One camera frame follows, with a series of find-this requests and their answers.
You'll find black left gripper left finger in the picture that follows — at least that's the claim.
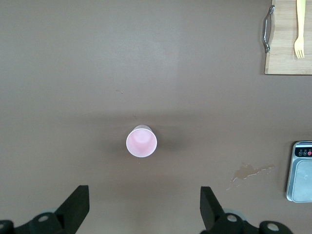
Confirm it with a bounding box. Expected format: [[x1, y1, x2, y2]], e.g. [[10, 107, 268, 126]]
[[0, 185, 90, 234]]

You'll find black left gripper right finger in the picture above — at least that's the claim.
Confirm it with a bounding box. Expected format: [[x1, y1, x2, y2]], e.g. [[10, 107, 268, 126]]
[[199, 186, 293, 234]]

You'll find pink plastic cup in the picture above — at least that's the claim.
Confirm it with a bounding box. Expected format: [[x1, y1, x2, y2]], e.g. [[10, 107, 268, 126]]
[[126, 124, 158, 158]]

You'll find silver digital kitchen scale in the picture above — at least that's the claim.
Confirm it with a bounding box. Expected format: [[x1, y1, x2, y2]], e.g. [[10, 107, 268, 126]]
[[286, 140, 312, 203]]

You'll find bamboo cutting board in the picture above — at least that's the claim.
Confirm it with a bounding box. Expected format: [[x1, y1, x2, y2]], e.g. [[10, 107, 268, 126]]
[[264, 0, 312, 76]]

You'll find yellow plastic fork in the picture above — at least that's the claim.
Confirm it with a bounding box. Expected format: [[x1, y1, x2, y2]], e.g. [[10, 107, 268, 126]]
[[293, 0, 306, 59]]

